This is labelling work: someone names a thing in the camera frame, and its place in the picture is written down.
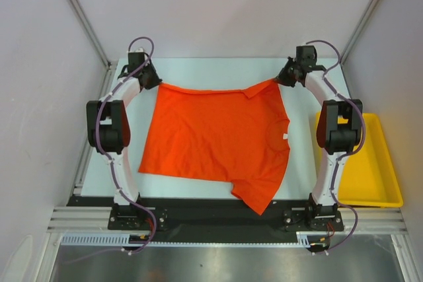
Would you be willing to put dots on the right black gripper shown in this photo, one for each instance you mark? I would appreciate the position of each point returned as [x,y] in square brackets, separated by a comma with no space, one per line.
[285,76]

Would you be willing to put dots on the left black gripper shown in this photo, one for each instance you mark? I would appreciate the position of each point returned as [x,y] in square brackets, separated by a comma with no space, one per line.
[156,80]

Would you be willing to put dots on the orange t-shirt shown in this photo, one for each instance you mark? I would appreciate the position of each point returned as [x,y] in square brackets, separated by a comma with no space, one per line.
[237,136]

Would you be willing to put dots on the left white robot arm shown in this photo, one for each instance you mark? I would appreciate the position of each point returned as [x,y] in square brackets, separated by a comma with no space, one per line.
[108,128]

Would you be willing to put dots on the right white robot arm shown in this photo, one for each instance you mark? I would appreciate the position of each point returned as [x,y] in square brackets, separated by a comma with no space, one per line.
[340,130]

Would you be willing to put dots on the yellow plastic bin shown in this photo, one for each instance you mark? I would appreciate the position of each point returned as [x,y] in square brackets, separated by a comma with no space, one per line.
[369,177]

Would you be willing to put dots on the white slotted cable duct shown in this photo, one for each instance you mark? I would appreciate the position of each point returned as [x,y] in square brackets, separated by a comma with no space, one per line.
[287,240]

